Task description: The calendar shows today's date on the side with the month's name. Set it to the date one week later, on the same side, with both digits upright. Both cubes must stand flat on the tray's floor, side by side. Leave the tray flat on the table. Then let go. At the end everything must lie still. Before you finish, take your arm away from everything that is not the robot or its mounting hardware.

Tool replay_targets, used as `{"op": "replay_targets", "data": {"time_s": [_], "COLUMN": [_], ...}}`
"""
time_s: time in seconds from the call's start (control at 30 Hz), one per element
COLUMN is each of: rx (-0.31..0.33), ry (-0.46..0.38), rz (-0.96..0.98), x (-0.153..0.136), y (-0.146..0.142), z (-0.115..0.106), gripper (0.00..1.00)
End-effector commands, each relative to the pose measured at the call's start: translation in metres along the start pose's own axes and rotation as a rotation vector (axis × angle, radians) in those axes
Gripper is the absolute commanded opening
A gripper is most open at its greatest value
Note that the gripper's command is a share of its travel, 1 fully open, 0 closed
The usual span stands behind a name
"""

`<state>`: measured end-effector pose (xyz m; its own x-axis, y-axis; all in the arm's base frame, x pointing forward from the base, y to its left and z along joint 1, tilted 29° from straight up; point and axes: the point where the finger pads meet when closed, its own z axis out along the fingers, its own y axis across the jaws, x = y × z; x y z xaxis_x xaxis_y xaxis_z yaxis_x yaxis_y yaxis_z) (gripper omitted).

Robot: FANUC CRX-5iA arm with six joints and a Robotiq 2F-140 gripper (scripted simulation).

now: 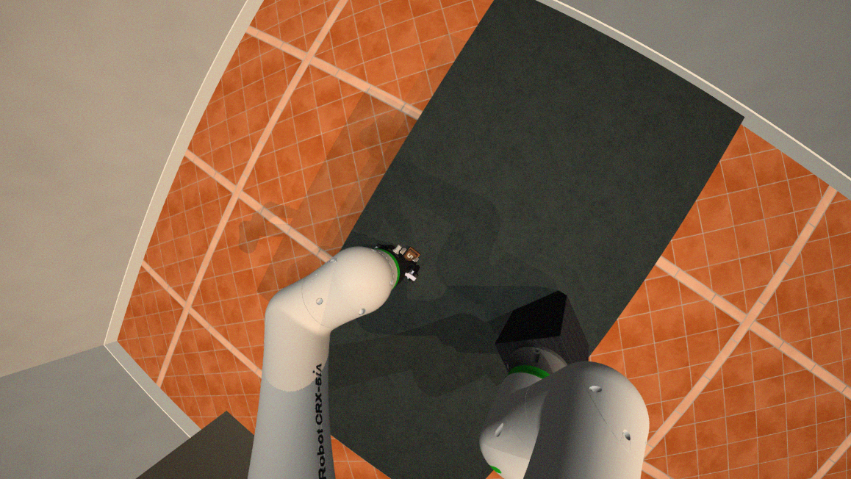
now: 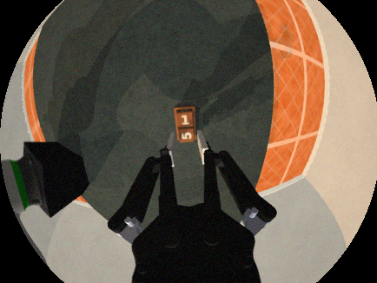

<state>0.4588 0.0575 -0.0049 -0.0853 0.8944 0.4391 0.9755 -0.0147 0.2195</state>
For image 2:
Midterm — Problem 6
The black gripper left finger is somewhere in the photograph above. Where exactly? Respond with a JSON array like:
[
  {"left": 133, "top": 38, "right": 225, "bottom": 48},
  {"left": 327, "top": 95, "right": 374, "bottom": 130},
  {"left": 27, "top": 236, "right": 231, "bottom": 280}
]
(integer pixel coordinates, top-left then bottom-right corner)
[{"left": 108, "top": 132, "right": 181, "bottom": 248}]

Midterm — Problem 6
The orange cube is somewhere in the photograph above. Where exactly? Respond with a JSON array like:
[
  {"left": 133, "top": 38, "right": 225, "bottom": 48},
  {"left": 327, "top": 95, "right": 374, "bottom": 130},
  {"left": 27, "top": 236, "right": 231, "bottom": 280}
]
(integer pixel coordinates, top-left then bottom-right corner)
[
  {"left": 176, "top": 109, "right": 194, "bottom": 128},
  {"left": 178, "top": 127, "right": 195, "bottom": 142}
]

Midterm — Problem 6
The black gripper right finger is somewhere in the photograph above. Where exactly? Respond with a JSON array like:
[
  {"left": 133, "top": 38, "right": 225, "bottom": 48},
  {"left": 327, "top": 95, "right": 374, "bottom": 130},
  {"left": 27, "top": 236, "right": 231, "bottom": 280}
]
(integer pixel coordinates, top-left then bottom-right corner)
[{"left": 197, "top": 130, "right": 277, "bottom": 246}]

